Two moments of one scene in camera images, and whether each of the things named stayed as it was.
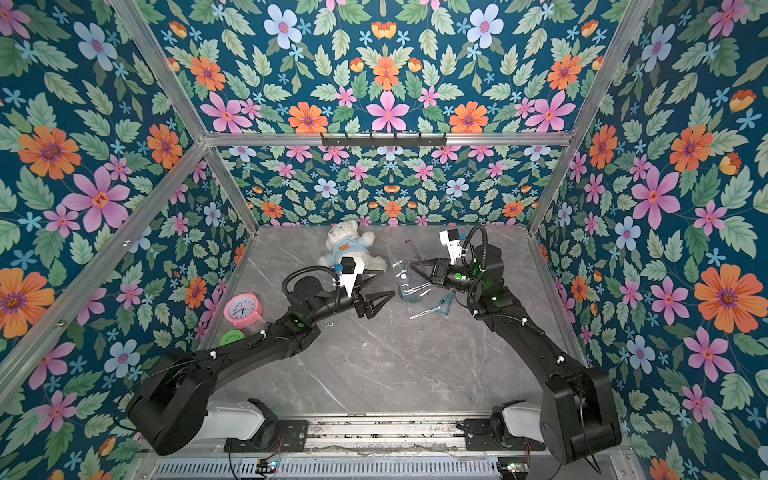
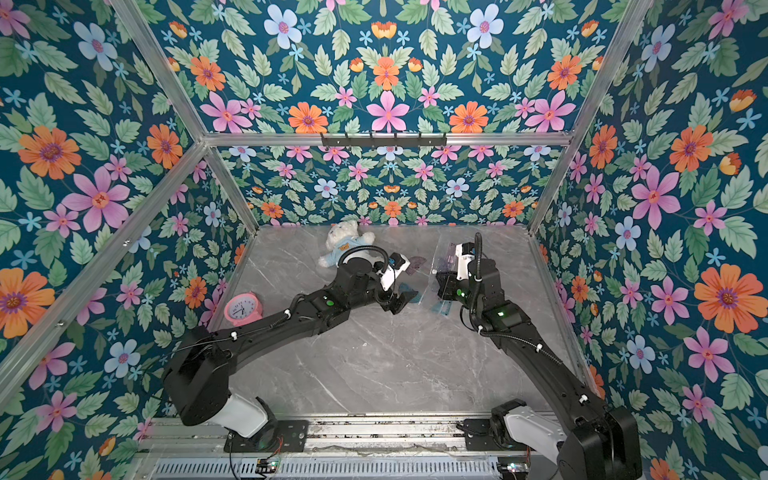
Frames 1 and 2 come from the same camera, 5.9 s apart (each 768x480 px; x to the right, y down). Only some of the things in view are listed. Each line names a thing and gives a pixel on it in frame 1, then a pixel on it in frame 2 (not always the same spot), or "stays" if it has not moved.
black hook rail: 384,142 stays
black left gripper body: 337,306 to 384,298
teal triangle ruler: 444,306 stays
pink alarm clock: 243,309 stays
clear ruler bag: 414,289 to 445,261
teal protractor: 413,292 stays
